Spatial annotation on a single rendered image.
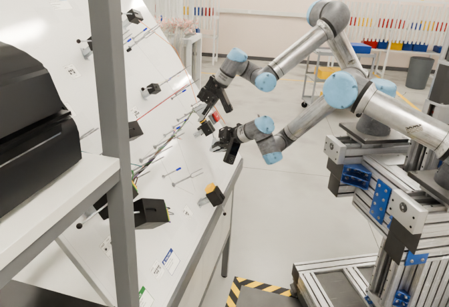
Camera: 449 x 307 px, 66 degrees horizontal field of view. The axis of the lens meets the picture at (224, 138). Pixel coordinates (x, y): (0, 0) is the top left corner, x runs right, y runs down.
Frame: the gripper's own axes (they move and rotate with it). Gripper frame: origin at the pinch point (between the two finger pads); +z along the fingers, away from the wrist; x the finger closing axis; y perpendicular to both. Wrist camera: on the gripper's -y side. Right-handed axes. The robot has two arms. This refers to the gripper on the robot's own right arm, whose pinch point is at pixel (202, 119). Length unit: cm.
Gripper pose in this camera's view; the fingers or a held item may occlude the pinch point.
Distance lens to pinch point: 159.4
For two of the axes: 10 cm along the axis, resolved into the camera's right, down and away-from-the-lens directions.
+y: -8.0, -6.0, 0.4
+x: -2.8, 3.2, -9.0
